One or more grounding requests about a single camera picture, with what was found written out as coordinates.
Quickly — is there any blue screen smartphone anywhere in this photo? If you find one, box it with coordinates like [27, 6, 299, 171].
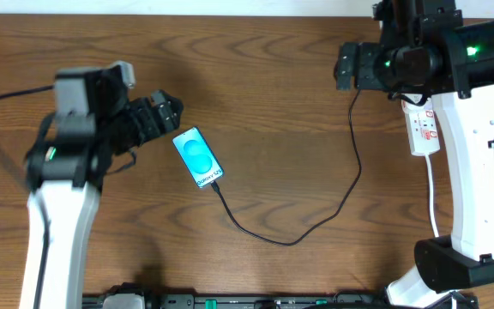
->
[172, 126, 225, 188]

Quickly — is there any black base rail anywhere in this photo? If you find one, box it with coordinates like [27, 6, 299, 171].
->
[81, 283, 392, 309]

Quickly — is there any white power strip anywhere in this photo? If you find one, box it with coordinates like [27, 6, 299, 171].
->
[401, 99, 440, 157]

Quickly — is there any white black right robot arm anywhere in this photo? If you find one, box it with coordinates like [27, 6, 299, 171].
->
[334, 0, 494, 308]

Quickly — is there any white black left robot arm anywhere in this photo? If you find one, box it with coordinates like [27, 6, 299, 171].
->
[20, 61, 184, 308]

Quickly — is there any black charger cable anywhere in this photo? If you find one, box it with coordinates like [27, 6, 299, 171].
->
[210, 88, 363, 247]

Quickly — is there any white power strip cord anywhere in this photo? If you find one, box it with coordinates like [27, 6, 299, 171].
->
[424, 154, 441, 239]

